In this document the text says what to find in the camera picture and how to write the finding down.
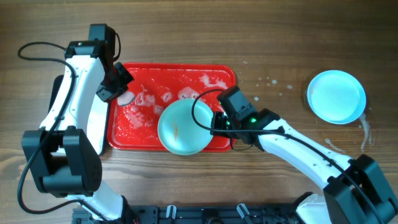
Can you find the light blue plate with sauce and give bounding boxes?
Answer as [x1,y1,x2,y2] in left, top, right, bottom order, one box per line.
[157,99,213,156]

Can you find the light blue plate top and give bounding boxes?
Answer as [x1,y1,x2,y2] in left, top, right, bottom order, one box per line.
[306,70,367,108]

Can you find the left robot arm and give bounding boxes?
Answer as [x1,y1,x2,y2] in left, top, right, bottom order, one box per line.
[21,24,139,223]

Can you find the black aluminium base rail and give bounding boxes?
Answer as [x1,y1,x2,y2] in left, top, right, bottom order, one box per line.
[72,203,299,224]

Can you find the black tray with soapy water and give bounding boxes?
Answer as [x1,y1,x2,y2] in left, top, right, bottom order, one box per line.
[48,74,108,156]

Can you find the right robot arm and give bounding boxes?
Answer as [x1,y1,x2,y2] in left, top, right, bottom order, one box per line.
[211,86,397,223]

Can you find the red plastic tray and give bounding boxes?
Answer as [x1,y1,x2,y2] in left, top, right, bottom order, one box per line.
[107,62,236,151]

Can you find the pink sponge with green scourer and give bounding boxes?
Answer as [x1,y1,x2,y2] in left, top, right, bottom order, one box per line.
[117,91,135,106]

